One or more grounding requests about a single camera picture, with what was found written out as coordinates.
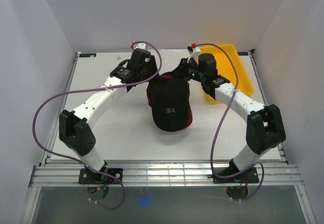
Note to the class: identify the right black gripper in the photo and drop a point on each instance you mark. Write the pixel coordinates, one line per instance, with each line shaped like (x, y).
(184, 66)

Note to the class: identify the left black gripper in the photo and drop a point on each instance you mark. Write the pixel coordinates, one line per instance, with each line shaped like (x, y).
(152, 66)

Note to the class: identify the black cap gold logo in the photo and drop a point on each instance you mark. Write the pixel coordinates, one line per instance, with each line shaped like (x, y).
(169, 105)

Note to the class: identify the red baseball cap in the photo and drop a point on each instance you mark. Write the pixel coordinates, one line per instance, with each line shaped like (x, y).
(189, 117)

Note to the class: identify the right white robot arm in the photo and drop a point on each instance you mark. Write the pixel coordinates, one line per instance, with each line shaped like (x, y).
(265, 128)

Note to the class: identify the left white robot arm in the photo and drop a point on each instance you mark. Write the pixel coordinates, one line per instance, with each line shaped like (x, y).
(75, 127)

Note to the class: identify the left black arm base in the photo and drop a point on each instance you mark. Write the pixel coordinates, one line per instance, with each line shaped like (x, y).
(106, 176)

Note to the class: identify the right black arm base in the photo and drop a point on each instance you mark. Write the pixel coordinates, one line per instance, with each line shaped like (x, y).
(249, 176)

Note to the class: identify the blue label sticker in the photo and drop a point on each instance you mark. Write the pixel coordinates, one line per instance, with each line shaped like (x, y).
(87, 55)

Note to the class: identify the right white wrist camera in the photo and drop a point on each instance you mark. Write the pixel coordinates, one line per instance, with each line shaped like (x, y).
(194, 51)

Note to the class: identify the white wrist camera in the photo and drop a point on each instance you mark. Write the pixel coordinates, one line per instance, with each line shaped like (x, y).
(194, 51)
(139, 45)

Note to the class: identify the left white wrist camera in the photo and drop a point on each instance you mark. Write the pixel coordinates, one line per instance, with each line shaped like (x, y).
(139, 45)

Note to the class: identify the aluminium frame rail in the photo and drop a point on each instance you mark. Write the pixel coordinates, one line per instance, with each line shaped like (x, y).
(179, 174)

